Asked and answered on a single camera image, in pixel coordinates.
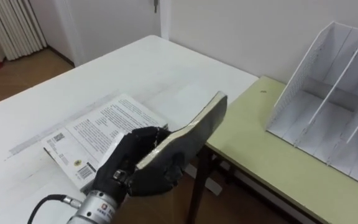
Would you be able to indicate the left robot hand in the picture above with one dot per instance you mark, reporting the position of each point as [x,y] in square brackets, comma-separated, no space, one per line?
[117,174]

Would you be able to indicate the dark grey cover book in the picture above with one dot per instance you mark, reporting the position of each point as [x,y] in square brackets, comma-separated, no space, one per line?
[197,130]

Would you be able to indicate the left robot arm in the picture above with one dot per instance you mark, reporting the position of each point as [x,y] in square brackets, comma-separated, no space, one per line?
[95,210]

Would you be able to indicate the white cover book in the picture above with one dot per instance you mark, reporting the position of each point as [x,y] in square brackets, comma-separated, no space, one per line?
[98,130]

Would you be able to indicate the white desk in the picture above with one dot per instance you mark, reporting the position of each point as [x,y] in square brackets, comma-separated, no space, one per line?
[135,68]

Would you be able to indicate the pale green desk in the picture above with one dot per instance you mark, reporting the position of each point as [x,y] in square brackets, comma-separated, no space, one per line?
[275,161]

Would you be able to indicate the white radiator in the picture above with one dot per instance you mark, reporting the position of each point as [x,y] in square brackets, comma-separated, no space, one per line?
[14,28]

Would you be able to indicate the white file rack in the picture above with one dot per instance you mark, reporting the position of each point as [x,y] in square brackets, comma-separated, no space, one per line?
[325,118]

